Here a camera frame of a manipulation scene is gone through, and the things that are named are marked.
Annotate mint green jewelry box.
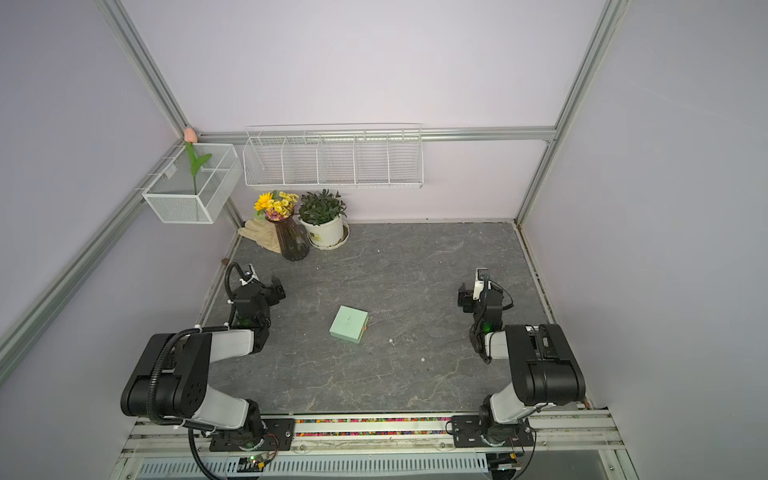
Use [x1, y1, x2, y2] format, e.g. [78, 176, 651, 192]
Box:
[329, 306, 369, 344]

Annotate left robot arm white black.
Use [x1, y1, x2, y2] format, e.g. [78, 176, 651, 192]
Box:
[120, 262, 286, 441]

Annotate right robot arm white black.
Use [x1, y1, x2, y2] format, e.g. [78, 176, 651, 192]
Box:
[457, 268, 586, 439]

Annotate dark glass vase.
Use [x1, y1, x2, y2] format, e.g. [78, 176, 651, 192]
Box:
[273, 217, 310, 261]

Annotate white plant pot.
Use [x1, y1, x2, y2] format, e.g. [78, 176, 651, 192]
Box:
[300, 216, 349, 250]

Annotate yellow flower bouquet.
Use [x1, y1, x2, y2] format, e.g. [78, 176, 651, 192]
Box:
[254, 190, 300, 222]

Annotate green potted plant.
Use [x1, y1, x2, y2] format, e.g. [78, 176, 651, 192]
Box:
[299, 189, 346, 226]

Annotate small white mesh basket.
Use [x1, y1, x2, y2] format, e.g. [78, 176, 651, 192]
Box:
[142, 143, 243, 225]

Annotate white vent grille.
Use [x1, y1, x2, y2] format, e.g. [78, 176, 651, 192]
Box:
[136, 453, 488, 480]

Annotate pink artificial tulip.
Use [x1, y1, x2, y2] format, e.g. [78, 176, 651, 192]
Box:
[184, 127, 212, 195]

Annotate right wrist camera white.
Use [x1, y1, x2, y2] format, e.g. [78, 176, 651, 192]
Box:
[472, 268, 489, 301]

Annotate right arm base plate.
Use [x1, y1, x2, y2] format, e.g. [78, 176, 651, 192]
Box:
[445, 414, 534, 449]

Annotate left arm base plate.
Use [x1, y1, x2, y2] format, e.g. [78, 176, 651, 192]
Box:
[209, 417, 296, 453]

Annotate long white wire basket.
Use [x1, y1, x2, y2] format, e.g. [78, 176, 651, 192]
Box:
[243, 123, 425, 189]

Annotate black corrugated cable conduit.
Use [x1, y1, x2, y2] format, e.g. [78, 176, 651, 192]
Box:
[146, 328, 202, 426]

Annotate aluminium front rail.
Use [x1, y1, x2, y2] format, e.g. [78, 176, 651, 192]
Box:
[122, 409, 625, 460]

